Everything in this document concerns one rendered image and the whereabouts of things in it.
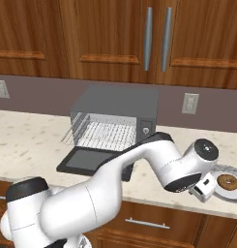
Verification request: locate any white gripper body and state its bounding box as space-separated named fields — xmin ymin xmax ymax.
xmin=189 ymin=182 xmax=218 ymax=204

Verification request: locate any grey plate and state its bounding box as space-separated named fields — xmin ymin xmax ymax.
xmin=209 ymin=164 xmax=237 ymax=202

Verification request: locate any brown bagel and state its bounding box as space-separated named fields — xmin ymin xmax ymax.
xmin=217 ymin=173 xmax=237 ymax=192

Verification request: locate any wooden base cupboard door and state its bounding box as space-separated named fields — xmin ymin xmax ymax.
xmin=85 ymin=228 xmax=195 ymax=248
xmin=196 ymin=214 xmax=237 ymax=248

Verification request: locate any dark toaster oven door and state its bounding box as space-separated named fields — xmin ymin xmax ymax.
xmin=55 ymin=145 xmax=135 ymax=182

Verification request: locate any grey toaster oven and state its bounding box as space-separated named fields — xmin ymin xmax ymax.
xmin=69 ymin=84 xmax=161 ymax=153

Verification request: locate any white wall outlet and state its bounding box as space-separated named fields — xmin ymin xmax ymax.
xmin=181 ymin=92 xmax=200 ymax=115
xmin=0 ymin=79 xmax=11 ymax=99

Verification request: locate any wire toaster oven rack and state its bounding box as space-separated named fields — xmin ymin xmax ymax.
xmin=60 ymin=112 xmax=138 ymax=152

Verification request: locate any wooden wall cupboard door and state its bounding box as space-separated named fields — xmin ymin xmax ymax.
xmin=154 ymin=0 xmax=237 ymax=90
xmin=58 ymin=0 xmax=159 ymax=84
xmin=0 ymin=0 xmax=70 ymax=78

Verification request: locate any grey cupboard door handle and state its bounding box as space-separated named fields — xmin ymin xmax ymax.
xmin=160 ymin=6 xmax=173 ymax=73
xmin=142 ymin=6 xmax=154 ymax=73

